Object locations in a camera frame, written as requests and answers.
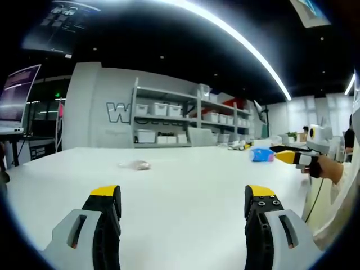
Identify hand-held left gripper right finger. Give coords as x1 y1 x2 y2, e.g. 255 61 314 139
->
244 184 325 270

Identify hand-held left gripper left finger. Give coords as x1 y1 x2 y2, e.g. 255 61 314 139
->
42 184 123 270

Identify clear resealable bag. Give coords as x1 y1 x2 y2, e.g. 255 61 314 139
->
117 159 153 172

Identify person's right hand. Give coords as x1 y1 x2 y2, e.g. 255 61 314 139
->
317 154 345 185

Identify blue plastic packet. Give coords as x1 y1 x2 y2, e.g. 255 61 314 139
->
249 147 275 164

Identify white device on black stand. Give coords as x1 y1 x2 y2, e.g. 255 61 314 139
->
253 99 271 138

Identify yellow and white tools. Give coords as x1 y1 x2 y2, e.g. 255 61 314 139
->
227 141 254 152

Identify short ceiling light strip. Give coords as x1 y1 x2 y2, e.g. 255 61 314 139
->
344 73 357 96

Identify grey board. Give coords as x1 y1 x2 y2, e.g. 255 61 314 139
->
187 127 217 147

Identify grey metal shelving unit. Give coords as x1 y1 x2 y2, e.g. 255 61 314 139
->
131 77 254 149

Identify black desk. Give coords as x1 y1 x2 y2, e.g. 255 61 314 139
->
0 131 56 167

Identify long ceiling light strip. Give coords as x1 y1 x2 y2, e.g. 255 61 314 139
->
171 0 293 101

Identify pink flag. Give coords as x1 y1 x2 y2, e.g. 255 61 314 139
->
56 97 66 151

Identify white hanging ceiling sign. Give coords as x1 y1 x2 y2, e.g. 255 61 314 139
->
289 0 331 29

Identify rows of white storage boxes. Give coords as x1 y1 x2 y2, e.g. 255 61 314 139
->
134 92 251 145

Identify dark hanging poster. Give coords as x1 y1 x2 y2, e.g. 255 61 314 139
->
21 0 102 56

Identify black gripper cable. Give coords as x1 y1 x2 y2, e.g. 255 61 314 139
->
301 176 325 223

